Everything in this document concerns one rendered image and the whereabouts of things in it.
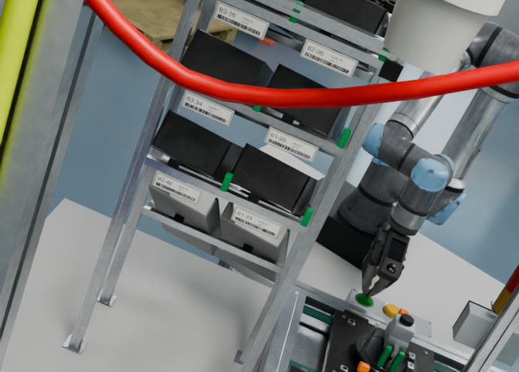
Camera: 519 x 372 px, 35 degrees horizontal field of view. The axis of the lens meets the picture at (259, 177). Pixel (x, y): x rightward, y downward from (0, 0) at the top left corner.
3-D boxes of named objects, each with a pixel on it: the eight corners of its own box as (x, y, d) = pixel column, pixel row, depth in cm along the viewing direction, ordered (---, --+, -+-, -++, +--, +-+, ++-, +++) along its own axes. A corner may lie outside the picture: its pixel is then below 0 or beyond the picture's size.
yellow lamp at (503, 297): (491, 299, 156) (503, 279, 154) (516, 310, 156) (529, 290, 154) (493, 314, 151) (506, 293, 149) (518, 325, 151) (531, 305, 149)
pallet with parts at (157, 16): (159, -3, 643) (171, -40, 630) (235, 41, 621) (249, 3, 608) (68, 8, 554) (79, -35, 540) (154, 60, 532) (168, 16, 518)
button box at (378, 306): (341, 306, 203) (352, 286, 200) (421, 340, 203) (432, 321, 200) (339, 322, 197) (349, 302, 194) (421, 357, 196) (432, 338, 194)
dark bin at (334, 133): (281, 121, 169) (298, 89, 169) (338, 150, 167) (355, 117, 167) (259, 102, 141) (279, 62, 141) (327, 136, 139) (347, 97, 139)
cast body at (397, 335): (385, 329, 178) (398, 305, 174) (403, 338, 178) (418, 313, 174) (382, 353, 170) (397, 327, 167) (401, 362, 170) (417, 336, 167)
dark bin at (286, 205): (253, 185, 176) (269, 154, 176) (308, 214, 174) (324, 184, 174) (226, 179, 148) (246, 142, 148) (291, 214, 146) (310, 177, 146)
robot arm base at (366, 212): (344, 197, 244) (359, 169, 240) (390, 222, 242) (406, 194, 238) (334, 215, 230) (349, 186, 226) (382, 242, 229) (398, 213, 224)
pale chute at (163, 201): (162, 228, 187) (172, 211, 188) (212, 256, 185) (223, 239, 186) (147, 185, 161) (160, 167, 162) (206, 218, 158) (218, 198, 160)
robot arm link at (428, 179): (456, 168, 185) (446, 179, 178) (433, 208, 190) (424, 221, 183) (425, 151, 187) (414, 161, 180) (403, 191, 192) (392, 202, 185)
